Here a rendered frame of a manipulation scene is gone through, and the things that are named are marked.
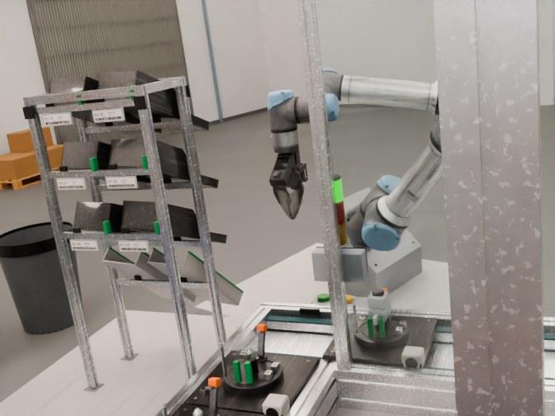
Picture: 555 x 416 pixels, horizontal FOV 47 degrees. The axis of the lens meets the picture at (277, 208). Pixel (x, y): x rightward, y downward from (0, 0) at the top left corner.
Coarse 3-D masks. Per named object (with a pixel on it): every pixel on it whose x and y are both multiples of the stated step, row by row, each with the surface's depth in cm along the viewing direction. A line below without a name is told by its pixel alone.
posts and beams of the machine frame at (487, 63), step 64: (448, 0) 30; (512, 0) 29; (448, 64) 31; (512, 64) 30; (448, 128) 32; (512, 128) 31; (448, 192) 33; (512, 192) 31; (448, 256) 34; (512, 256) 32; (512, 320) 33; (512, 384) 34
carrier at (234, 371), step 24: (240, 360) 155; (264, 360) 152; (288, 360) 156; (312, 360) 155; (240, 384) 145; (264, 384) 143; (288, 384) 146; (240, 408) 139; (264, 408) 136; (288, 408) 138
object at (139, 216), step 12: (132, 204) 163; (144, 204) 161; (168, 204) 160; (132, 216) 162; (144, 216) 160; (156, 216) 158; (180, 216) 164; (192, 216) 168; (120, 228) 164; (132, 228) 162; (144, 228) 160; (180, 228) 164; (192, 228) 168; (216, 240) 177
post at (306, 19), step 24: (312, 0) 129; (312, 24) 129; (312, 48) 131; (312, 72) 133; (312, 96) 134; (312, 120) 135; (336, 240) 142; (336, 264) 143; (336, 288) 145; (336, 312) 147; (336, 336) 148; (336, 360) 150
